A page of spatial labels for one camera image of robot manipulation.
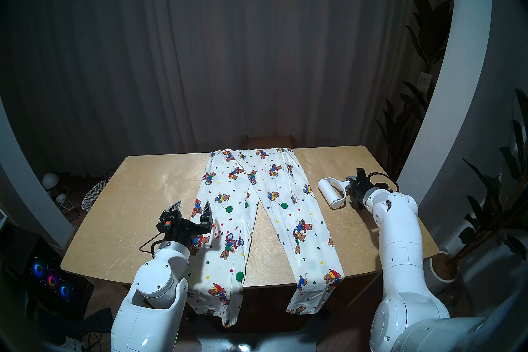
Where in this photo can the white paper tag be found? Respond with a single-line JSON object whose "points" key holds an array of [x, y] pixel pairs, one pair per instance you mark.
{"points": [[424, 79]]}

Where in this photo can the black computer with RGB fans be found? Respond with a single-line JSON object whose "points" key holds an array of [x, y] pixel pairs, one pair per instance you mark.
{"points": [[49, 279]]}

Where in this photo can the grey pleated curtain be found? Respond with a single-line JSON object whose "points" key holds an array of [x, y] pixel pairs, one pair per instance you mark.
{"points": [[214, 46]]}

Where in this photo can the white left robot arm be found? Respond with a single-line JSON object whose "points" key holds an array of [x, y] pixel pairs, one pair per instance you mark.
{"points": [[156, 285]]}

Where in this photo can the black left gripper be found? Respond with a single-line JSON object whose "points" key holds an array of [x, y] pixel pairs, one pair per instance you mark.
{"points": [[181, 229]]}

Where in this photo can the potted plant in white pot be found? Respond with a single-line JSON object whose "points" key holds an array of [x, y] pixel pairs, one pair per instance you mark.
{"points": [[491, 211]]}

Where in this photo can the white lint roller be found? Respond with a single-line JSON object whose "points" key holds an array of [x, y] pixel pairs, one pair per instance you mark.
{"points": [[330, 192]]}

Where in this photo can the narrow white arch pillar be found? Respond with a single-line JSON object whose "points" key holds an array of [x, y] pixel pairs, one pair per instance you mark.
{"points": [[22, 190]]}

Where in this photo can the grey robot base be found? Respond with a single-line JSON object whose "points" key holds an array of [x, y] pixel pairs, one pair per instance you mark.
{"points": [[260, 345]]}

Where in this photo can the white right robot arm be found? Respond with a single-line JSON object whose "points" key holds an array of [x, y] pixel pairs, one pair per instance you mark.
{"points": [[398, 256]]}

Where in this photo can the tall dark leafy plant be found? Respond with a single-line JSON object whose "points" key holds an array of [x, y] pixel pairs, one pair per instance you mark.
{"points": [[429, 29]]}

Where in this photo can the light grey crumpled cloth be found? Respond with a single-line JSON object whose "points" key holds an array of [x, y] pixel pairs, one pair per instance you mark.
{"points": [[72, 345]]}

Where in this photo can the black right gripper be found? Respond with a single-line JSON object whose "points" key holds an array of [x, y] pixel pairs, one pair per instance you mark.
{"points": [[361, 188]]}

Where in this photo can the wide white arch pillar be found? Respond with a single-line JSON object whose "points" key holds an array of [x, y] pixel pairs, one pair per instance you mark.
{"points": [[456, 79]]}

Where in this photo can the white bear print pants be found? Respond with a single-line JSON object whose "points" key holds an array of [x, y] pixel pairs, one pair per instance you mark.
{"points": [[235, 198]]}

